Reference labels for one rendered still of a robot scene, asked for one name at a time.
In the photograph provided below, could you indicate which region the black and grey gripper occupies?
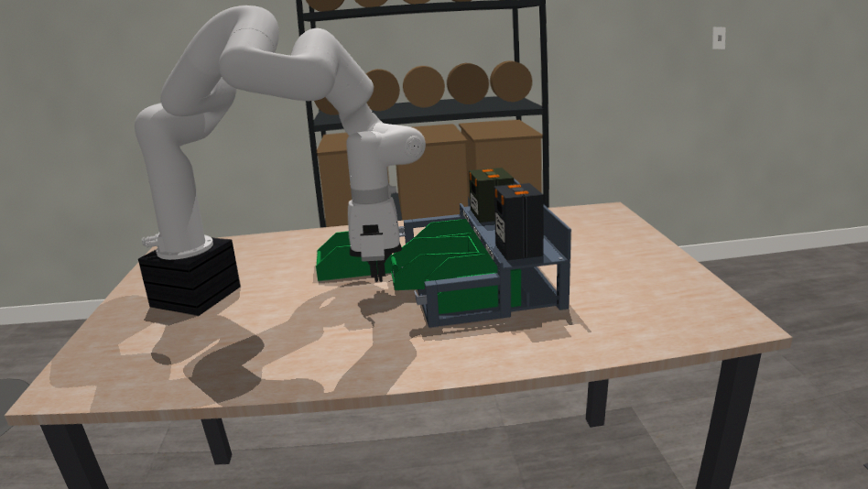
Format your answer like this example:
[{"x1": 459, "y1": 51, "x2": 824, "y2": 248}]
[{"x1": 348, "y1": 197, "x2": 402, "y2": 282}]

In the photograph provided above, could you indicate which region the green bin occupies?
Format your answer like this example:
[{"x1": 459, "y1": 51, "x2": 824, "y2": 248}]
[
  {"x1": 425, "y1": 253, "x2": 521, "y2": 314},
  {"x1": 414, "y1": 219, "x2": 488, "y2": 254},
  {"x1": 391, "y1": 236, "x2": 480, "y2": 290},
  {"x1": 316, "y1": 231, "x2": 391, "y2": 281}
]

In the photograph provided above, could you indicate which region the dark grey metal shelf rack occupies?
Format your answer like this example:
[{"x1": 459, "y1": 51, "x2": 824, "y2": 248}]
[{"x1": 398, "y1": 203, "x2": 571, "y2": 328}]

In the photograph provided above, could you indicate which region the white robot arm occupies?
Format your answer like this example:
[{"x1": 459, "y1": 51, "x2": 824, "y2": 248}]
[{"x1": 135, "y1": 5, "x2": 426, "y2": 260}]

